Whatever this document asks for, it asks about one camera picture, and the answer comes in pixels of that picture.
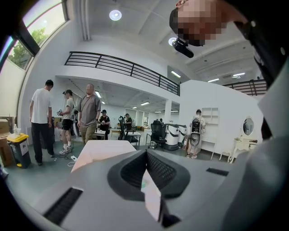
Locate large window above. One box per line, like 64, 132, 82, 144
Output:
0, 0, 70, 71

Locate black and white backpack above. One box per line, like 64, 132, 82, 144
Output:
190, 116, 202, 135

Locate white vanity table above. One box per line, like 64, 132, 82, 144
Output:
219, 135, 258, 164

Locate black head-mounted camera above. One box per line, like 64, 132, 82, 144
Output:
171, 37, 195, 59

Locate white open shelf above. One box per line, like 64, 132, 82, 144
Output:
200, 107, 220, 160

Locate grey bin with yellow lid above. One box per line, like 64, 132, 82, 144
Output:
6, 133, 32, 169

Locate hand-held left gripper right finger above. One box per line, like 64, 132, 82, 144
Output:
146, 150, 191, 199

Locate white power strip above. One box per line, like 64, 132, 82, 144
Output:
67, 155, 79, 168

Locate person's head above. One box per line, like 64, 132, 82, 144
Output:
169, 0, 249, 47

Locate cardboard boxes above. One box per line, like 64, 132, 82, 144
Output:
0, 116, 15, 168

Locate white mobile robot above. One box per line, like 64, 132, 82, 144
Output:
163, 123, 181, 151
177, 125, 188, 148

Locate black office chair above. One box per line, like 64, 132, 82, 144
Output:
117, 115, 140, 148
147, 120, 168, 152

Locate black balcony railing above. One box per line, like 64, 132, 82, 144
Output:
222, 79, 268, 97
64, 51, 181, 97

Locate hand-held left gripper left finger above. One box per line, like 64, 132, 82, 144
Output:
107, 149, 148, 202

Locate oval vanity mirror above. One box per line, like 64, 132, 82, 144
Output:
242, 115, 255, 137

